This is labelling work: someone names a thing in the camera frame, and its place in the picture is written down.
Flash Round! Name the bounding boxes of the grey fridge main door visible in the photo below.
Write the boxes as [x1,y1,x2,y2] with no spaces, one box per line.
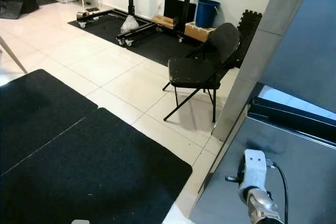
[189,114,336,224]

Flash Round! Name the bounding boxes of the grey fridge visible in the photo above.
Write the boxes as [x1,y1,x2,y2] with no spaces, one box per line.
[189,0,336,224]

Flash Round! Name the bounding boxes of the grey fridge freezer door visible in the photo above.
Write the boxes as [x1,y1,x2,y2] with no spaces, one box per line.
[260,0,336,112]

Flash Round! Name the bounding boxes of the black folding chair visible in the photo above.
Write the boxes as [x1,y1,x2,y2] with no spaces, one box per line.
[162,23,242,123]

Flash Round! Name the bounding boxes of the black foam puzzle mats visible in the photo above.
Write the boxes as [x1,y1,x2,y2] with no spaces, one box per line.
[234,9,263,70]

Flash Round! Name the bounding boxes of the small brown cardboard box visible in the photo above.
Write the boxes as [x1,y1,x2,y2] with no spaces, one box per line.
[184,22,217,44]

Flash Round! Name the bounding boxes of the blue bucket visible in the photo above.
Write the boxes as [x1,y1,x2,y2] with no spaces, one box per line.
[195,0,222,29]

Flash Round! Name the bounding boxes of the long wooden box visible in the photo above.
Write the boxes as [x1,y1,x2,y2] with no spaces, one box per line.
[151,14,179,29]

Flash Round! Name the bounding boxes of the black bin with white bag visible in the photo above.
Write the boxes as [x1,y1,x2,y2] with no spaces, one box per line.
[0,0,40,20]

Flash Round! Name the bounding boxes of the black flat panel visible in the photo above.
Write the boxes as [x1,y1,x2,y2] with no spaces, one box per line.
[163,0,197,24]

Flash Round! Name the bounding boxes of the clear plastic bag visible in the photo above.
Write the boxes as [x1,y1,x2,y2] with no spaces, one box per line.
[120,15,140,35]

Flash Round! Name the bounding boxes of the light grey right wrist camera mount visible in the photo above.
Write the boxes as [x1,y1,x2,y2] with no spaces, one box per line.
[243,149,268,190]

